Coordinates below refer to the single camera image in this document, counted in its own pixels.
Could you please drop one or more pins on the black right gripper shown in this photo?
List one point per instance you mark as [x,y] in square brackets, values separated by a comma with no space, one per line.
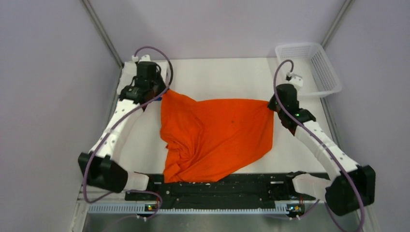
[270,105]

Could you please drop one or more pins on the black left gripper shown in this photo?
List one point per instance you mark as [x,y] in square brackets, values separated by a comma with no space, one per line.
[163,85]

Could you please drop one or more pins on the orange t-shirt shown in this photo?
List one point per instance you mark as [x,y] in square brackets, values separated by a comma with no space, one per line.
[209,140]

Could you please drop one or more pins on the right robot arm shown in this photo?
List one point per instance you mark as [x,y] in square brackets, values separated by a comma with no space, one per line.
[349,185]

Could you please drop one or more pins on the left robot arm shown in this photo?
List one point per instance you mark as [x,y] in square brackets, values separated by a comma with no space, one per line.
[100,166]

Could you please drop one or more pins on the folded white t-shirt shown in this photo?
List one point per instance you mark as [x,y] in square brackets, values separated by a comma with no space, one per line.
[129,71]

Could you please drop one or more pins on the white plastic basket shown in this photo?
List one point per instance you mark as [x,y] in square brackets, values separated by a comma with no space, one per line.
[312,63]

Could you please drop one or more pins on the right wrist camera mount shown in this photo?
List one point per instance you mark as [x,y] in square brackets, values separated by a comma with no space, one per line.
[295,80]

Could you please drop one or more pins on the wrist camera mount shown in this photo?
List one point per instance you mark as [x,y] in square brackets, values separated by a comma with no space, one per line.
[137,59]
[295,80]

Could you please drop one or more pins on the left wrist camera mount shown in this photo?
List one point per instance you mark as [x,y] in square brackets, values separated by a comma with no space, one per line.
[137,59]

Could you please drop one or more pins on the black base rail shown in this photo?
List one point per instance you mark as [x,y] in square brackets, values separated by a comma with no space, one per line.
[234,192]

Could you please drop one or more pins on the left aluminium frame post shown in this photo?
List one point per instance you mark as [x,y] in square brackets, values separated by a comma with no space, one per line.
[98,25]

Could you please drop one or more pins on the aluminium frame post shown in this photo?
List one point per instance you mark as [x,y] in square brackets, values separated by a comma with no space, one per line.
[347,4]
[98,25]

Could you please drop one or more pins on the right aluminium frame post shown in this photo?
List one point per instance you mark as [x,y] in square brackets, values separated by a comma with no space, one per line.
[347,4]

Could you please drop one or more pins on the white cable duct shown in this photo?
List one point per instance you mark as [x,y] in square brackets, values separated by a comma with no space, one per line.
[147,209]

